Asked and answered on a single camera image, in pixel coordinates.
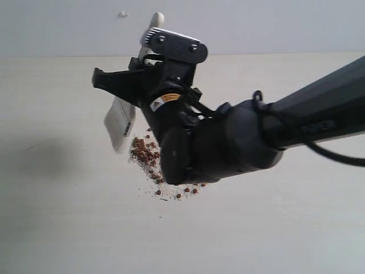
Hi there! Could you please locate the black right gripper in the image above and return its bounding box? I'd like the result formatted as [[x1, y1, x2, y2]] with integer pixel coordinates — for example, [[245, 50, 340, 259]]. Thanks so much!
[[92, 55, 200, 143]]

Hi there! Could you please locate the white wooden paint brush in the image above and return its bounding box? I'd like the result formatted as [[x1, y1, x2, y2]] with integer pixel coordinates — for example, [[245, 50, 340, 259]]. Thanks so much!
[[103, 11, 165, 155]]

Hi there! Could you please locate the pile of rice and beans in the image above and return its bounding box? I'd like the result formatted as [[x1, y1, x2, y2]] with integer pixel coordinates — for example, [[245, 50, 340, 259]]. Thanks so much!
[[128, 128, 207, 201]]

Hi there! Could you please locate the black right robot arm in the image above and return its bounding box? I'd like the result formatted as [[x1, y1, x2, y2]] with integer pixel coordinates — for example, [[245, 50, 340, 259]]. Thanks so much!
[[92, 54, 364, 186]]

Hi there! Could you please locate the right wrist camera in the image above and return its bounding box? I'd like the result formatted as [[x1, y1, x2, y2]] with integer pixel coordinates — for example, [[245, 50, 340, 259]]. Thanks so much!
[[140, 27, 208, 65]]

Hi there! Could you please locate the small white wall clip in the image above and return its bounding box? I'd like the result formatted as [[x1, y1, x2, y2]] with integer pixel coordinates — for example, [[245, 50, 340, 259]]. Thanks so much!
[[118, 10, 129, 18]]

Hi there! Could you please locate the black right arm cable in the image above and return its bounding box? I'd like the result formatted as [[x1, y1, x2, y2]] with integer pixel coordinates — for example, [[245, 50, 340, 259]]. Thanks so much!
[[182, 85, 365, 168]]

